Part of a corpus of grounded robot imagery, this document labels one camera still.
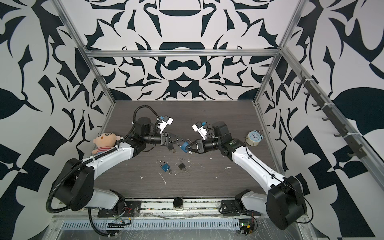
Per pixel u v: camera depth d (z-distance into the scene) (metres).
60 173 0.44
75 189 0.42
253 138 0.96
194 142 0.71
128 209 0.73
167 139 0.70
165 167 0.87
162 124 0.73
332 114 0.55
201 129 0.70
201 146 0.65
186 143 0.72
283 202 0.40
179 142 0.74
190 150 0.71
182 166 0.89
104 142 0.89
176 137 0.72
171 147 0.95
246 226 0.71
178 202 0.67
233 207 0.74
